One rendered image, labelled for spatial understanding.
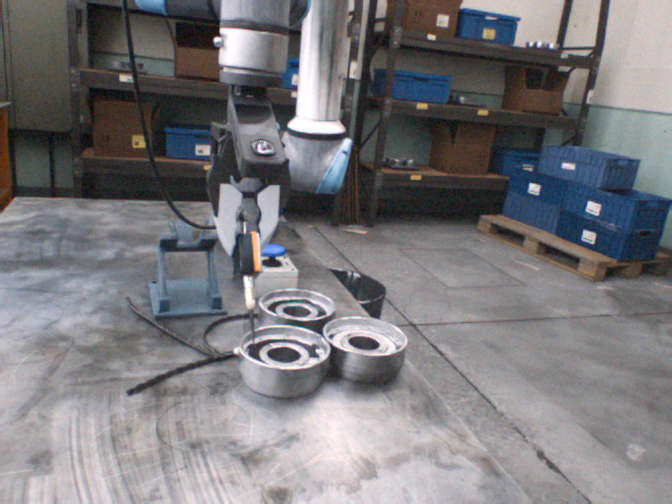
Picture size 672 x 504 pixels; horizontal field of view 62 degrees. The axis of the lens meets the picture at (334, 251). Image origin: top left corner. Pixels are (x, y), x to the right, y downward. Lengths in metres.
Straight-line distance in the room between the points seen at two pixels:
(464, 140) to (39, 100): 3.17
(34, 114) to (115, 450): 3.97
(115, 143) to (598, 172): 3.33
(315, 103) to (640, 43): 4.66
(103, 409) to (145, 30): 4.12
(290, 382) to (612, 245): 3.77
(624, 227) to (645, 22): 2.04
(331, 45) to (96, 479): 0.82
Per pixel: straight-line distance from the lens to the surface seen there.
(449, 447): 0.60
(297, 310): 0.79
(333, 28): 1.10
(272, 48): 0.64
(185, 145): 4.17
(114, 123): 4.11
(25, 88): 4.44
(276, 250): 0.88
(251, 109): 0.64
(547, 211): 4.66
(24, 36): 4.43
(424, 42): 4.49
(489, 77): 5.50
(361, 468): 0.55
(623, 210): 4.22
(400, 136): 5.12
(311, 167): 1.11
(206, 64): 4.09
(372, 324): 0.75
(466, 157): 4.86
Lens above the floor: 1.14
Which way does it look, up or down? 17 degrees down
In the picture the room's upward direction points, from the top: 6 degrees clockwise
